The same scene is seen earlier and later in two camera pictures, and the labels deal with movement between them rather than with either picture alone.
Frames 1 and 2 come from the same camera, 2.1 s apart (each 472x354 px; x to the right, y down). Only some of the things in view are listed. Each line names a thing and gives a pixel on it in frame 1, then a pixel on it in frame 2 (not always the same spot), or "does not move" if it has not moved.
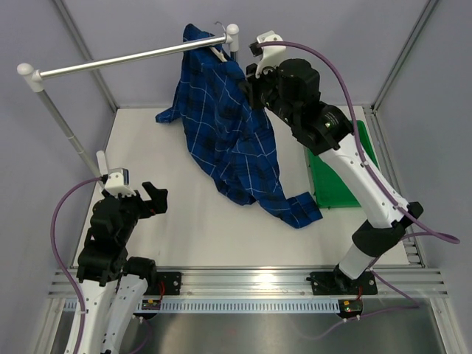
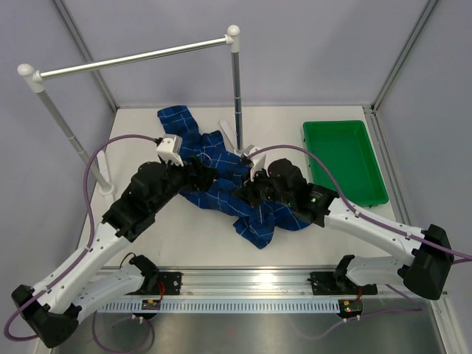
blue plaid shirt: [214, 101] -> [258, 222]
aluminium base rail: [283, 282] does not move
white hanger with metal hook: [220, 55] -> [201, 161]
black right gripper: [251, 87] -> [248, 191]
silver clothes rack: [35, 83] does not move
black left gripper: [158, 204] -> [205, 175]
